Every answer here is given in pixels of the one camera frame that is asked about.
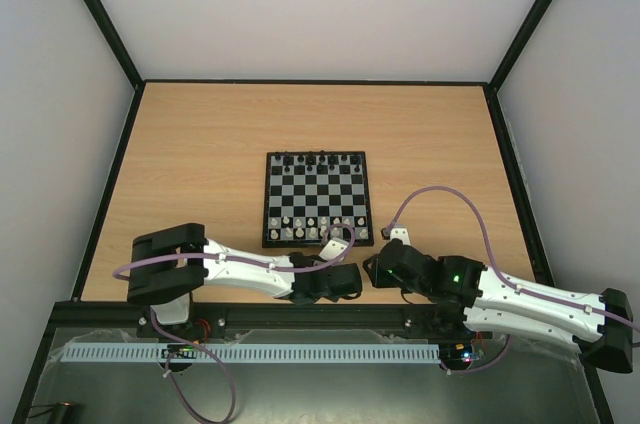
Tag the black king at e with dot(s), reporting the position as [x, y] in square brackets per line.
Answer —
[311, 159]

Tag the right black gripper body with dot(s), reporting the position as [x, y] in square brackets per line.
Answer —
[376, 271]

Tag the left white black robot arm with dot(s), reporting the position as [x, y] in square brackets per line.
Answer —
[169, 265]

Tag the black aluminium mounting rail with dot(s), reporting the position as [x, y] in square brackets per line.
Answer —
[220, 321]

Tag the black knight at g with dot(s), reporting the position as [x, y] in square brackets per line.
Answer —
[288, 158]

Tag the light blue slotted cable duct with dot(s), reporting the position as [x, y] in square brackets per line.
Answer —
[253, 353]

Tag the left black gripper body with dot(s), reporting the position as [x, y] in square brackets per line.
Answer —
[317, 299]

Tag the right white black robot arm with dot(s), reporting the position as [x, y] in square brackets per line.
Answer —
[596, 326]

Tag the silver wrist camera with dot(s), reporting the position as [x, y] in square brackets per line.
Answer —
[396, 233]
[333, 249]

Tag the folding black white chessboard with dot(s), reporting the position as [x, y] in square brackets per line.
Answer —
[322, 197]

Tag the black cylinder on lower shelf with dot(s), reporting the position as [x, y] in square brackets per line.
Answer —
[63, 413]

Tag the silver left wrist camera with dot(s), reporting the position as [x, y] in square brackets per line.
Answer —
[333, 249]

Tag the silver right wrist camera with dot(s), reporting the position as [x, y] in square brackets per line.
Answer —
[396, 233]

